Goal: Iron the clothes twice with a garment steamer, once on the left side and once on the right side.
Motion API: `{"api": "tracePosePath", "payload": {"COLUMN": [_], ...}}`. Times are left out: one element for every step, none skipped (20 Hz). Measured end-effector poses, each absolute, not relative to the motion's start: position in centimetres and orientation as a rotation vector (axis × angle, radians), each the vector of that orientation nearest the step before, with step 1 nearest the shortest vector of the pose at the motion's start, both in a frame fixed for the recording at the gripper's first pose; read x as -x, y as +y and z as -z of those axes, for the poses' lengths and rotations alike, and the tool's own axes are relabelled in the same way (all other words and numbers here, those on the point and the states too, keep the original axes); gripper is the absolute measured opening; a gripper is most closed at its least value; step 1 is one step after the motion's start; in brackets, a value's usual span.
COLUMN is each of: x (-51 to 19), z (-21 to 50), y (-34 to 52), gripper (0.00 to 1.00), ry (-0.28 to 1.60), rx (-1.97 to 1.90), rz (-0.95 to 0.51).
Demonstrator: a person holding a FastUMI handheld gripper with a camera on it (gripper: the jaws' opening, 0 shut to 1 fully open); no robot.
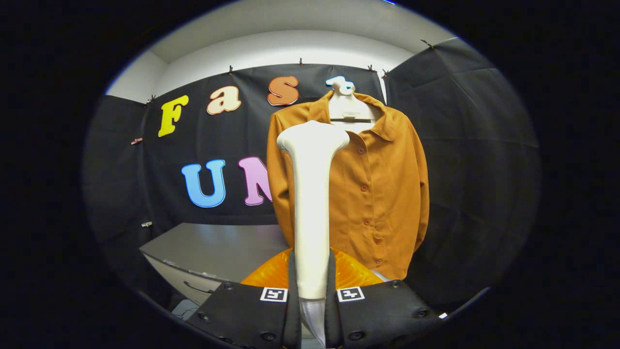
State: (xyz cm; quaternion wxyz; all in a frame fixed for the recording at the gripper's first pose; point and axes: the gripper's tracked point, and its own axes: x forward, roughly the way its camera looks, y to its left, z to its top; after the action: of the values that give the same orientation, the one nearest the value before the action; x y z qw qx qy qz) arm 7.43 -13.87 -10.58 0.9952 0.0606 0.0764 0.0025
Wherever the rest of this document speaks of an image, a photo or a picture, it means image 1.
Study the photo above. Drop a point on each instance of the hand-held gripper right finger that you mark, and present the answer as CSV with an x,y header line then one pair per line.
x,y
378,310

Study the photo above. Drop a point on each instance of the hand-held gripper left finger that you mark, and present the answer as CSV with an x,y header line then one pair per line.
x,y
242,310

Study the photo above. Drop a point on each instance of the orange button-up shirt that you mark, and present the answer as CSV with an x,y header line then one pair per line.
x,y
382,194

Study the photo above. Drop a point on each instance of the white garment steamer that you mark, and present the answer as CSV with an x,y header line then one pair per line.
x,y
311,194

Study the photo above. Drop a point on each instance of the white clothes hanger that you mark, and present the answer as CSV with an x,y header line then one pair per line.
x,y
348,109

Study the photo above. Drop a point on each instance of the grey drawer cabinet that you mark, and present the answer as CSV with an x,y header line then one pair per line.
x,y
218,247

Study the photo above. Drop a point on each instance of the row of black clips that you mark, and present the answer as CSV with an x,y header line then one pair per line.
x,y
231,70

